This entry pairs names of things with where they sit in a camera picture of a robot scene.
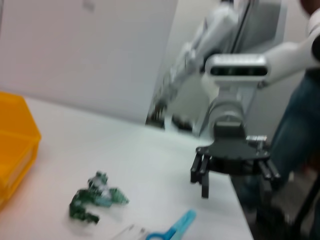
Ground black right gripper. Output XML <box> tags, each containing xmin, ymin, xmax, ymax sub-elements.
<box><xmin>189</xmin><ymin>121</ymin><xmax>282</xmax><ymax>201</ymax></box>

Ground blue handled scissors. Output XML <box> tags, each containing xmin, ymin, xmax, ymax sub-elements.
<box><xmin>145</xmin><ymin>209</ymin><xmax>197</xmax><ymax>240</ymax></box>

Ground green plastic wrapper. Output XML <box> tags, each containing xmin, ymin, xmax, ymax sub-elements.
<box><xmin>69</xmin><ymin>170</ymin><xmax>131</xmax><ymax>225</ymax></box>

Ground person in blue jeans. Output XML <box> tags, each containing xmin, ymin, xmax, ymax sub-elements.
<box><xmin>239</xmin><ymin>0</ymin><xmax>320</xmax><ymax>226</ymax></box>

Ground grey white background machine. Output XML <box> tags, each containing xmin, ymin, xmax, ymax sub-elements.
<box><xmin>147</xmin><ymin>0</ymin><xmax>253</xmax><ymax>133</ymax></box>

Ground yellow plastic storage bin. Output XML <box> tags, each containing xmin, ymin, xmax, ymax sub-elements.
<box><xmin>0</xmin><ymin>91</ymin><xmax>42</xmax><ymax>209</ymax></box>

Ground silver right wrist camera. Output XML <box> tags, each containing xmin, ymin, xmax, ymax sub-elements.
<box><xmin>205</xmin><ymin>53</ymin><xmax>273</xmax><ymax>83</ymax></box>

